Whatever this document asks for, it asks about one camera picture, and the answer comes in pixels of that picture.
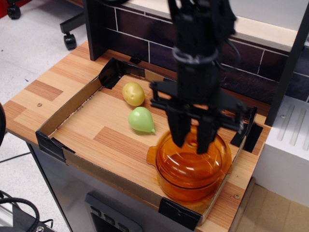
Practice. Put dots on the green toy pear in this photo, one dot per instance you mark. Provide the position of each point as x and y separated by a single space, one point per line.
140 119

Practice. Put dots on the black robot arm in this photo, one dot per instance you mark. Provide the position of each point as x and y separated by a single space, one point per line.
202 26

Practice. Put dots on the orange transparent pot lid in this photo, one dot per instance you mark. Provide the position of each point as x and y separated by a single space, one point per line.
185 168

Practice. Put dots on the black vertical post left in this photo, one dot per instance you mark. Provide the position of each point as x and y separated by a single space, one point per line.
98 19

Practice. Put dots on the black vertical post right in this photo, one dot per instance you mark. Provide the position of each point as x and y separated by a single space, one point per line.
289 68

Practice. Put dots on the black vertical post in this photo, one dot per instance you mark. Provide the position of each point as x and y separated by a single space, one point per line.
289 68
98 19

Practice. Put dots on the black caster wheel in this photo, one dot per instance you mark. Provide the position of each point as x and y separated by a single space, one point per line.
13 11

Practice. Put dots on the white toy sink counter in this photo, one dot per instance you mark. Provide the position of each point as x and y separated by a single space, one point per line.
283 166

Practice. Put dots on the cardboard fence with black tape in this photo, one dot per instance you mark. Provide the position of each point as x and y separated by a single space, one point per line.
86 146

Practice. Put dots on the orange transparent plastic pot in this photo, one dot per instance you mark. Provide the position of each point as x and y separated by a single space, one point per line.
178 193

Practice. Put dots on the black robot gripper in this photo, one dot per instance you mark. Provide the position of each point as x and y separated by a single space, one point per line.
197 95

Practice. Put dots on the yellow toy potato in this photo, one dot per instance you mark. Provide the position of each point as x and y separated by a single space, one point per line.
133 94

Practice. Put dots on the toy oven control panel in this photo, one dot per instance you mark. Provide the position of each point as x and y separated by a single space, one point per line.
106 219

